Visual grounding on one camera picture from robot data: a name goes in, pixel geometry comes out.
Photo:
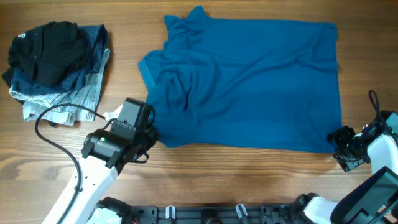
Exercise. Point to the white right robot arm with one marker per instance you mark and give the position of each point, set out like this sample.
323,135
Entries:
376,145

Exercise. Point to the blue polo shirt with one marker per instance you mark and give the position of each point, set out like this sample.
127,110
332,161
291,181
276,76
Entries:
245,82

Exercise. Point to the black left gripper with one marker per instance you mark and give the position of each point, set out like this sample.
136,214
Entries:
153,136

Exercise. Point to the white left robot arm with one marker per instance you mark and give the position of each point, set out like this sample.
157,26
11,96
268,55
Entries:
104,155

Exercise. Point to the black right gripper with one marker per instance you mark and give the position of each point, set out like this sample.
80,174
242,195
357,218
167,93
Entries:
338,135

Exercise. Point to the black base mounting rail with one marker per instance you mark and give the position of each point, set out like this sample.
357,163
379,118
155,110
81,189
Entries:
211,214

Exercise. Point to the black folded garment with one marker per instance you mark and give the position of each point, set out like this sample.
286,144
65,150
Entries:
47,53

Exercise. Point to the light grey denim garment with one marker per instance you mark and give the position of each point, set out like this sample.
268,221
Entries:
66,114

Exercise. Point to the navy folded garment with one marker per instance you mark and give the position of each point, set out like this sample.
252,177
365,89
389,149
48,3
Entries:
96,39

